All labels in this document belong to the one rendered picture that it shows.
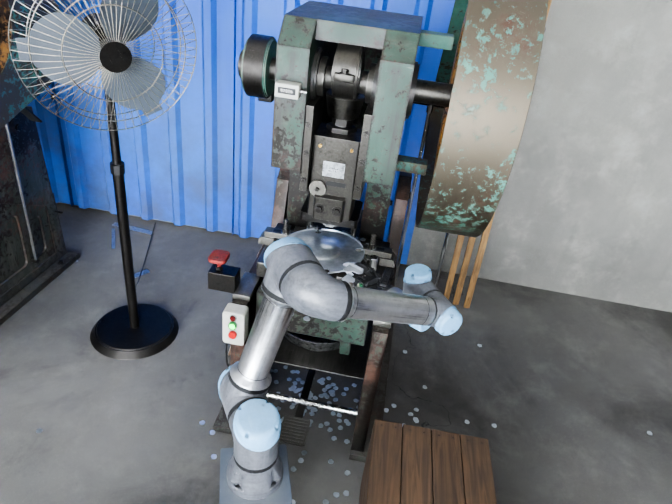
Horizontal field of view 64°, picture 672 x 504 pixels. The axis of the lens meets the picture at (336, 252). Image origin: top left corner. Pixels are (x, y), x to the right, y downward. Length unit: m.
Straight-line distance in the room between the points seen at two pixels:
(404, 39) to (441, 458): 1.26
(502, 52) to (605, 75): 1.69
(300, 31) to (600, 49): 1.72
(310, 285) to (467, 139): 0.51
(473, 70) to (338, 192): 0.65
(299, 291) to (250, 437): 0.40
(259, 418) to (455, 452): 0.72
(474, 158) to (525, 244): 1.96
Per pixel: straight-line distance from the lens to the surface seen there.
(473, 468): 1.86
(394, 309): 1.31
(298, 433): 2.07
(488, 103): 1.34
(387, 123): 1.64
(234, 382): 1.48
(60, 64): 2.03
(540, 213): 3.22
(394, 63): 1.59
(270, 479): 1.53
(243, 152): 3.14
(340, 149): 1.73
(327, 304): 1.20
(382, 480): 1.75
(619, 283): 3.55
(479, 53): 1.36
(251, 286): 1.90
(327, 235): 1.94
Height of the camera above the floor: 1.75
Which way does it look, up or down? 32 degrees down
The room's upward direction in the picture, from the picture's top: 7 degrees clockwise
